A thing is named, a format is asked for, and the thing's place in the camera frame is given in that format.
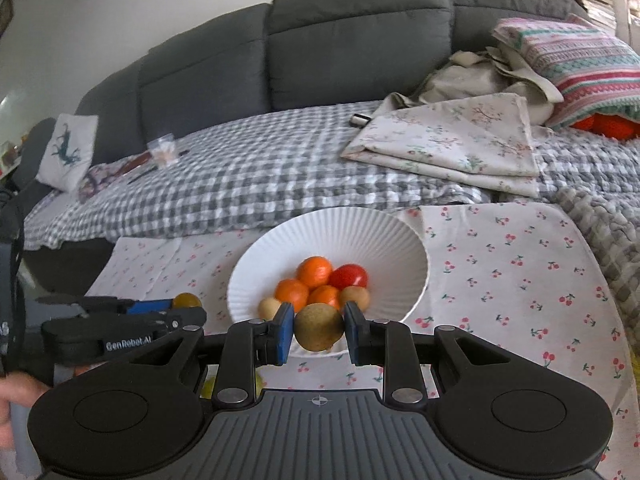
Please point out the small black object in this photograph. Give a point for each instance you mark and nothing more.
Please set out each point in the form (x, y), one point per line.
(360, 120)

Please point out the striped patterned pillow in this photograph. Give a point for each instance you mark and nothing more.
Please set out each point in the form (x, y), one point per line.
(585, 70)

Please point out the orange mandarin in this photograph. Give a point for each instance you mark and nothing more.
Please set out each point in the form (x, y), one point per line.
(325, 296)
(314, 270)
(291, 294)

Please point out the cherry print cloth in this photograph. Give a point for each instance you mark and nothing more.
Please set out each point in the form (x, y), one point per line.
(500, 285)

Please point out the white pillow with blue print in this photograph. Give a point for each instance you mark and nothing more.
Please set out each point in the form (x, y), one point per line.
(67, 152)

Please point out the black pen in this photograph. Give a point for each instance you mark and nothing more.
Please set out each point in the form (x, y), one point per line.
(150, 172)

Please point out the folded floral cloth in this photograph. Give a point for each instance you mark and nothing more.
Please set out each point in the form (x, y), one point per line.
(450, 145)

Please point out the beige tote bag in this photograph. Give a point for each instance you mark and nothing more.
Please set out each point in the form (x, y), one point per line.
(465, 80)

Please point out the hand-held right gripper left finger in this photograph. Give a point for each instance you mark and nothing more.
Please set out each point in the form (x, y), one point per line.
(284, 332)

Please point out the yellow-green tomato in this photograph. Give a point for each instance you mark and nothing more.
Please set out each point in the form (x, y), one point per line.
(186, 301)

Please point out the grey checkered blanket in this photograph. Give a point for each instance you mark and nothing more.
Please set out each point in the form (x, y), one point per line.
(260, 175)

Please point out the person's left hand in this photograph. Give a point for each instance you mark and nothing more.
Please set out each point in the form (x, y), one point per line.
(20, 394)

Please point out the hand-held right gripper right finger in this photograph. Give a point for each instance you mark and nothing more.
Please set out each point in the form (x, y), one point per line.
(356, 335)

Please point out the dark patterned cloth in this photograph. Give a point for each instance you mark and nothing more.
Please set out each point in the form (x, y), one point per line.
(100, 177)

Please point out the beige round fruit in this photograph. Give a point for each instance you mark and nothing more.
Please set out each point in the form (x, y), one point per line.
(356, 296)
(270, 306)
(318, 327)

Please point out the white ribbed plate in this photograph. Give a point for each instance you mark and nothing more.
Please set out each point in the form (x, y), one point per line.
(340, 240)

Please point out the red tomato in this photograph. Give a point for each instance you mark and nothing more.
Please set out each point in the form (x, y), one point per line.
(348, 276)

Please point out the clear plastic cup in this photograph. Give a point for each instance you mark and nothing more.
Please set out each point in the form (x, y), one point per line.
(164, 150)

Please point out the grey sofa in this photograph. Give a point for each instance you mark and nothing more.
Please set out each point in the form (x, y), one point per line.
(350, 35)

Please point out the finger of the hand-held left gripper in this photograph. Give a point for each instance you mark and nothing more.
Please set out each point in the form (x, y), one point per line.
(190, 318)
(150, 306)

